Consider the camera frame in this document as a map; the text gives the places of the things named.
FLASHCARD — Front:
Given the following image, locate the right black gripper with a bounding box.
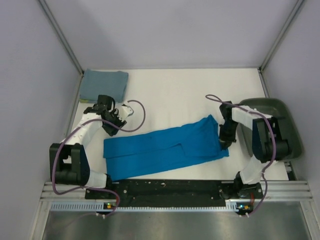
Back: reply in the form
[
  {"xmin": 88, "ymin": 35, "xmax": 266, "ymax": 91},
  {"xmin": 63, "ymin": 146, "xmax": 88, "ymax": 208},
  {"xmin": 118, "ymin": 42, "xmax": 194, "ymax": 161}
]
[{"xmin": 218, "ymin": 120, "xmax": 239, "ymax": 151}]

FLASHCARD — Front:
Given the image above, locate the bright blue t shirt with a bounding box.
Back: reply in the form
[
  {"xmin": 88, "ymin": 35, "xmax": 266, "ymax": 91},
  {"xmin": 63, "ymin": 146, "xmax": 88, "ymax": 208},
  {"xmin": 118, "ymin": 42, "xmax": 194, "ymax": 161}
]
[{"xmin": 103, "ymin": 115, "xmax": 229, "ymax": 181}]

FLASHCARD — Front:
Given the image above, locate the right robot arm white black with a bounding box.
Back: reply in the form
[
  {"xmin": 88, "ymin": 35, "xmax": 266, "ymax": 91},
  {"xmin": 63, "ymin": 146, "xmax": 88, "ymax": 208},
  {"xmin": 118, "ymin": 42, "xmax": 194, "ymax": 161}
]
[{"xmin": 219, "ymin": 101, "xmax": 291, "ymax": 198}]

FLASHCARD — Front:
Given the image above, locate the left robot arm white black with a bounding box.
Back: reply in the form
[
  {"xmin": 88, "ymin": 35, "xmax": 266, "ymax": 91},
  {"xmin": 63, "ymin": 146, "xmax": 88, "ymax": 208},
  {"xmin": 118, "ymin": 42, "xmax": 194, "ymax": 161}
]
[{"xmin": 49, "ymin": 95, "xmax": 134, "ymax": 199}]

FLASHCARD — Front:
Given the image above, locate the folded shirt with green print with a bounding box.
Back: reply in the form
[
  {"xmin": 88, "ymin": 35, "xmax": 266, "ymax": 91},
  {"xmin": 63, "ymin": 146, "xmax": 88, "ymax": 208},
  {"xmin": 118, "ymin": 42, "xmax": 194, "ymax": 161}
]
[{"xmin": 79, "ymin": 98, "xmax": 97, "ymax": 104}]

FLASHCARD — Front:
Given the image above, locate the folded grey-blue t shirt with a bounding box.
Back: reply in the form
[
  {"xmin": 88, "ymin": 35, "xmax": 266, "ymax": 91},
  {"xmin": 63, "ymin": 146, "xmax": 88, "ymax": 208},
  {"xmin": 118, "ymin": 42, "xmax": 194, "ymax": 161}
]
[{"xmin": 79, "ymin": 69, "xmax": 129, "ymax": 103}]

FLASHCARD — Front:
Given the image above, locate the dark green plastic bin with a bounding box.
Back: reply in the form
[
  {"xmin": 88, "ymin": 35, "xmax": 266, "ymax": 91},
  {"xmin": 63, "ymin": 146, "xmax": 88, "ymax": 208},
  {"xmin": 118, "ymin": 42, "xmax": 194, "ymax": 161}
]
[{"xmin": 240, "ymin": 97, "xmax": 303, "ymax": 161}]

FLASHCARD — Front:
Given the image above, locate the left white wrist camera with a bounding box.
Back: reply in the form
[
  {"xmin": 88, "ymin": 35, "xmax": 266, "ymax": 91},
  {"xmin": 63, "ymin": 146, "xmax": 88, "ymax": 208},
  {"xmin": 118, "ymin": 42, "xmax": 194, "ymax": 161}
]
[{"xmin": 117, "ymin": 103, "xmax": 134, "ymax": 121}]

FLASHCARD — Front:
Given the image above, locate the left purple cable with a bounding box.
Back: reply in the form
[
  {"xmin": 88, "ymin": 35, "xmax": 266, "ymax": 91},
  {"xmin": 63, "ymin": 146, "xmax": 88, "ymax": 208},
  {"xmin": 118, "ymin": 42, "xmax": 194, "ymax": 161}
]
[{"xmin": 50, "ymin": 99, "xmax": 148, "ymax": 221}]

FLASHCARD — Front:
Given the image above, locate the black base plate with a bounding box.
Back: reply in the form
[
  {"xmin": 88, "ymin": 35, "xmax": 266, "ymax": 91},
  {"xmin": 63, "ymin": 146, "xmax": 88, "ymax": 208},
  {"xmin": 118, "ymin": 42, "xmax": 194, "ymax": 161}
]
[{"xmin": 84, "ymin": 178, "xmax": 263, "ymax": 208}]

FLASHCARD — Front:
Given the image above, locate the grey slotted cable duct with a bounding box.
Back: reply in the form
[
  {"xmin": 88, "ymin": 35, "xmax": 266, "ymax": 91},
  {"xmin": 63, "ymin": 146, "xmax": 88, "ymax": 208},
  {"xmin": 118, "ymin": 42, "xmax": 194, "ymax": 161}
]
[{"xmin": 50, "ymin": 201, "xmax": 253, "ymax": 213}]

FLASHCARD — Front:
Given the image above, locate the right aluminium corner post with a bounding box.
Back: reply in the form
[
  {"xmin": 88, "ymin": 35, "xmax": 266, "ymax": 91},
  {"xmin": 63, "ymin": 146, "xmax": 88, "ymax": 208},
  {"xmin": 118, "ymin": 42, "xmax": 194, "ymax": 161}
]
[{"xmin": 258, "ymin": 0, "xmax": 307, "ymax": 74}]

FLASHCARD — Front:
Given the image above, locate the aluminium corner post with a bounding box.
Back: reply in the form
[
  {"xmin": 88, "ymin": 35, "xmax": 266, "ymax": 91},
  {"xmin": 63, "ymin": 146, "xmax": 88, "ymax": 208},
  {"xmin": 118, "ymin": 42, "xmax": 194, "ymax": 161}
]
[
  {"xmin": 258, "ymin": 0, "xmax": 307, "ymax": 74},
  {"xmin": 37, "ymin": 0, "xmax": 84, "ymax": 75}
]

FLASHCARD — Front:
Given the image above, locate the left aluminium corner post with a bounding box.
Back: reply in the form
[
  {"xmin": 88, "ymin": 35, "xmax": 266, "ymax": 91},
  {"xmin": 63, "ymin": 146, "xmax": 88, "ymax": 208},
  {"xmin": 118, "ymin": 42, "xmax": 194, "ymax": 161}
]
[{"xmin": 37, "ymin": 0, "xmax": 84, "ymax": 75}]

